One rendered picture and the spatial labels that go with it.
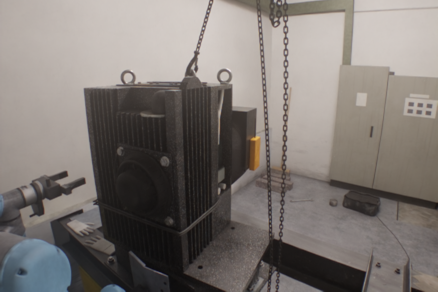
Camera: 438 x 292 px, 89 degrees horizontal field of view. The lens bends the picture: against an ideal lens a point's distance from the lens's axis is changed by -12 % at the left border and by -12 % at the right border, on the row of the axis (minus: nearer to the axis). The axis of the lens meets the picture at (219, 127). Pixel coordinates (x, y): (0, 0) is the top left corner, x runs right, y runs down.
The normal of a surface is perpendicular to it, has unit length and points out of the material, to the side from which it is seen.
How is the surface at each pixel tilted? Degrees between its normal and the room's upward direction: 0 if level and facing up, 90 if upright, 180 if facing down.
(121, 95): 90
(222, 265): 0
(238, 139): 90
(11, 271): 37
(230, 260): 0
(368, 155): 90
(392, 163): 90
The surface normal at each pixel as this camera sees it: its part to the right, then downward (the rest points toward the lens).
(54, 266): 0.98, -0.09
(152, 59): 0.80, 0.14
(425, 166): -0.60, 0.18
